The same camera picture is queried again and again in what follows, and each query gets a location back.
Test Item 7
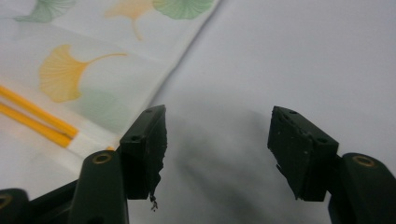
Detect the white ginkgo leaf print cloth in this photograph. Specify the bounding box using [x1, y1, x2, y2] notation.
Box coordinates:
[0, 0, 224, 201]

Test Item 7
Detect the yellow chopstick with white tip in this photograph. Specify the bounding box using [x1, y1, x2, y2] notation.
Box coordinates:
[0, 102, 110, 157]
[0, 84, 121, 149]

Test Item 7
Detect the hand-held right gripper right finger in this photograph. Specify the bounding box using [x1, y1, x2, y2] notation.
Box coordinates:
[266, 105, 340, 203]

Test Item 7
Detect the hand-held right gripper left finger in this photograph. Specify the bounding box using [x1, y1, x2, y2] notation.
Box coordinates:
[119, 104, 169, 213]

